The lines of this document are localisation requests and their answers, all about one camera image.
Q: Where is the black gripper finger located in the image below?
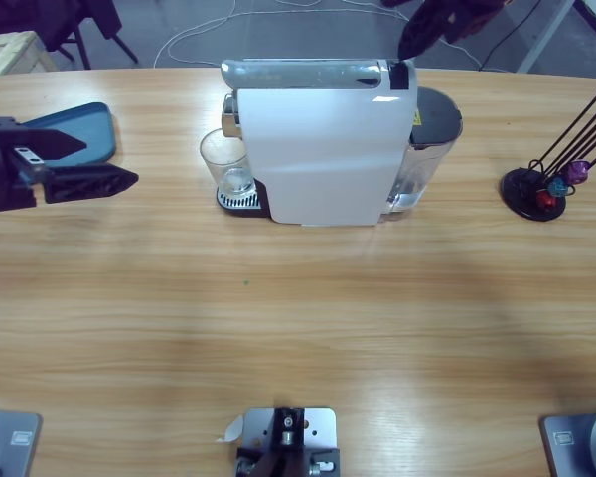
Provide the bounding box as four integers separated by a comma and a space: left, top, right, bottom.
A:
441, 0, 508, 44
397, 0, 451, 61

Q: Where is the silver drip tray grille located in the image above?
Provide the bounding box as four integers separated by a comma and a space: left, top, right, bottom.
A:
216, 186, 270, 220

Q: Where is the purple coffee capsule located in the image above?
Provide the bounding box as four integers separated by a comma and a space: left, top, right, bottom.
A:
564, 158, 591, 184

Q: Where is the black chair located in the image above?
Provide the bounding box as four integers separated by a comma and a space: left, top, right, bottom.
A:
0, 0, 140, 71

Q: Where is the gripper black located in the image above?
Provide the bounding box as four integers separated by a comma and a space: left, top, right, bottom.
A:
0, 116, 140, 214

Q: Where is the clear water tank black lid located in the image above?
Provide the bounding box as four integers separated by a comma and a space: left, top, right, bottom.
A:
384, 86, 464, 223

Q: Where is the centre grey mount plate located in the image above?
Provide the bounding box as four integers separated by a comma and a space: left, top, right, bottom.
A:
233, 405, 342, 477

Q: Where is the white floor cable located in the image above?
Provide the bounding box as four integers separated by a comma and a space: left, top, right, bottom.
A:
152, 0, 483, 69

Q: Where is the dark blue plastic tray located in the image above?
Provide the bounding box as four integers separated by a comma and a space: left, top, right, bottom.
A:
22, 101, 118, 168

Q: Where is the white capsule coffee machine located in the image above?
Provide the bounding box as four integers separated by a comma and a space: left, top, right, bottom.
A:
216, 57, 419, 229

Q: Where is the black floor cable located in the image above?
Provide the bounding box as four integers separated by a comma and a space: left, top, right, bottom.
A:
478, 9, 532, 71

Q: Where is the white metal frame leg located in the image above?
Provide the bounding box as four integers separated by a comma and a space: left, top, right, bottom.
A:
517, 0, 577, 75

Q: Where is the pale wooden crate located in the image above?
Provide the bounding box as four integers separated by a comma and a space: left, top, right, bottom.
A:
0, 30, 59, 79

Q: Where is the silver coffee machine lever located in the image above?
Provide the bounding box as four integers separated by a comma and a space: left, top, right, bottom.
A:
220, 58, 384, 91

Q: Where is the black capsule holder with rods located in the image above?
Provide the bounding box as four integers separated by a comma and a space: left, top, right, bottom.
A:
500, 82, 596, 223

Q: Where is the clear drinking glass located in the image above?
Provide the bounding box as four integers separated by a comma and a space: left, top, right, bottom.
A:
199, 127, 257, 198

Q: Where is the white paper tag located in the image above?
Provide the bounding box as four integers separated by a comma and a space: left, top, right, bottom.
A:
214, 415, 246, 444

